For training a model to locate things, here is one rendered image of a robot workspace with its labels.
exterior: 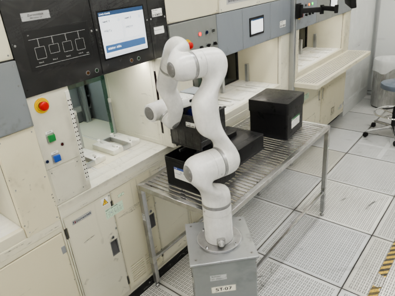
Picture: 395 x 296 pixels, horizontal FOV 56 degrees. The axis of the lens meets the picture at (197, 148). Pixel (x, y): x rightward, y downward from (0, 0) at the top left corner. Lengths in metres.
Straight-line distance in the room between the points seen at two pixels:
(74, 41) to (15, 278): 1.08
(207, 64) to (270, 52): 2.07
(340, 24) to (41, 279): 3.93
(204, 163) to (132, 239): 1.03
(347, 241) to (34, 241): 2.04
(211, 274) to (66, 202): 0.78
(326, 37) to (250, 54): 1.51
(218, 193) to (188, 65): 0.50
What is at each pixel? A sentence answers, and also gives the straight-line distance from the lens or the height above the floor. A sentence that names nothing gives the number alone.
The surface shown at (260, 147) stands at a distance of 2.38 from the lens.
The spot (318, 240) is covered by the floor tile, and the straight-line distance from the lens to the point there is 2.90.
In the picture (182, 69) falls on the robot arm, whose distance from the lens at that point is 1.29.
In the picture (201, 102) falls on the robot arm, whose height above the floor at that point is 1.39.
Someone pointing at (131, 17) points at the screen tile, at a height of 1.63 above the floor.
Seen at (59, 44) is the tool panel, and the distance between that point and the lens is 1.76.
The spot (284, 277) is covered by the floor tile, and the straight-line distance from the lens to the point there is 2.59.
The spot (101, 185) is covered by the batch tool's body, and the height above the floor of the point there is 0.85.
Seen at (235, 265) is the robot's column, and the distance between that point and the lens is 1.59.
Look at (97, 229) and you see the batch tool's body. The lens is 2.09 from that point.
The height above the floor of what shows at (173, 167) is 0.88.
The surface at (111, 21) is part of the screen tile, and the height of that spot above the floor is 1.63.
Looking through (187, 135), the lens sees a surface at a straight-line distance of 1.90.
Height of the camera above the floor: 1.80
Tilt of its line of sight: 25 degrees down
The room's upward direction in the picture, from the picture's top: 5 degrees counter-clockwise
